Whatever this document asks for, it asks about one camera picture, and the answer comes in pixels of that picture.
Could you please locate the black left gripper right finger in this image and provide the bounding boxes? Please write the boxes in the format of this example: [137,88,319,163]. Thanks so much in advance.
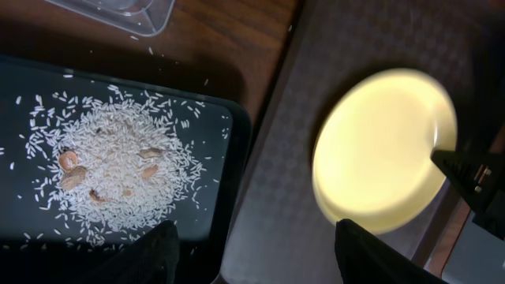
[335,219,445,284]

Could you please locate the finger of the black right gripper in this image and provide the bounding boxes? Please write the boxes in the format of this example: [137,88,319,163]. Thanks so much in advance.
[431,150,504,215]

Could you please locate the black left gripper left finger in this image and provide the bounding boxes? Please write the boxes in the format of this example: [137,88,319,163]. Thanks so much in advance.
[74,220,180,284]

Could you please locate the yellow round plate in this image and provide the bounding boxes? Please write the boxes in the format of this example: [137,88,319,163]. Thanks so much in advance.
[312,69,458,234]

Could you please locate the rice grains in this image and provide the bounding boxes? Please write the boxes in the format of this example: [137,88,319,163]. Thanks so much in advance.
[0,34,232,253]

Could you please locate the clear plastic bin lid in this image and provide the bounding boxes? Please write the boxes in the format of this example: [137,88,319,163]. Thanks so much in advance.
[47,0,175,37]

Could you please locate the grey dishwasher rack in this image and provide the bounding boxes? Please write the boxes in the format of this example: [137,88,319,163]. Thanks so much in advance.
[442,211,505,284]

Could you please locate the black rectangular tray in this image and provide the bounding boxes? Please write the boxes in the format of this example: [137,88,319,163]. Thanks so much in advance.
[1,56,251,283]

